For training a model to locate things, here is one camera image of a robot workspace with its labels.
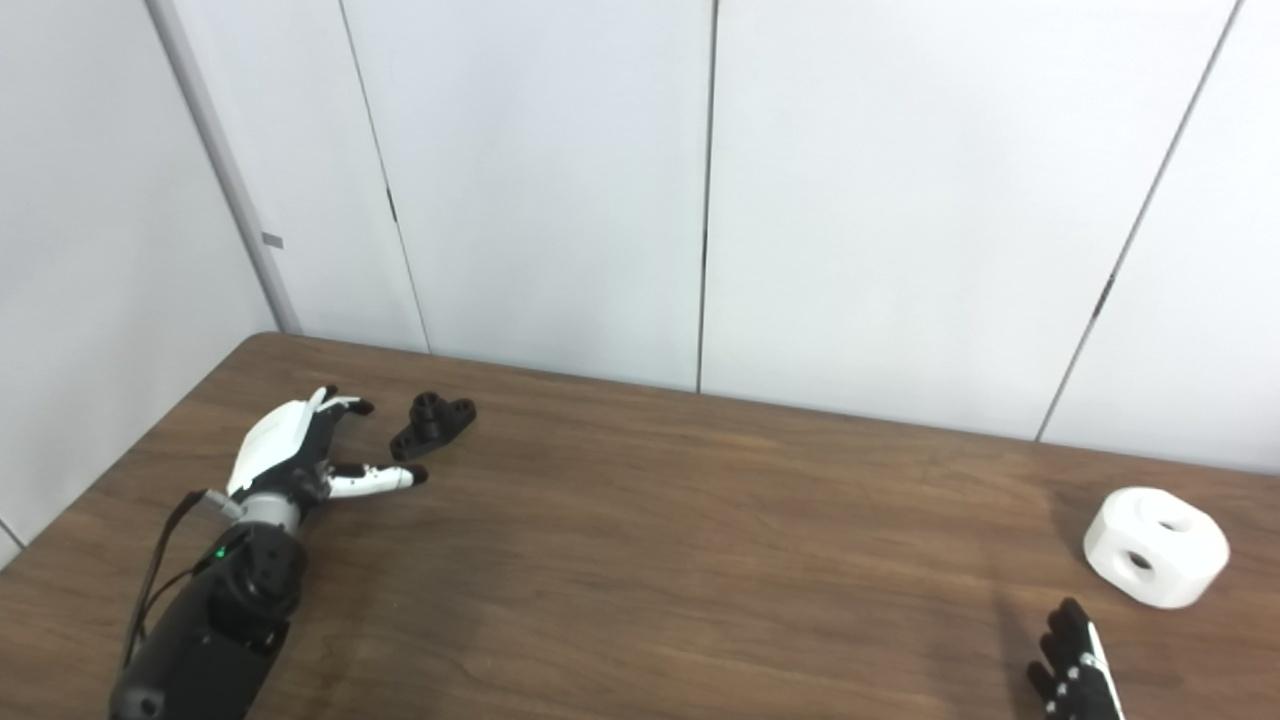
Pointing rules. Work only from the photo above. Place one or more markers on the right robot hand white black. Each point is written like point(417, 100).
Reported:
point(1080, 680)

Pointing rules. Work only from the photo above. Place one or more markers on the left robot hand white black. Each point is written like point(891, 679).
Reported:
point(270, 440)

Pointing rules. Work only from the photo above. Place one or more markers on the round white piece with holes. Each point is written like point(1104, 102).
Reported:
point(1150, 555)

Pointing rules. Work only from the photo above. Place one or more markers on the black flanged holder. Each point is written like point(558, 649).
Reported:
point(432, 425)

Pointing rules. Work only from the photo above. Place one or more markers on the grey wall corner post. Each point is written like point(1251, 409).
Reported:
point(225, 170)

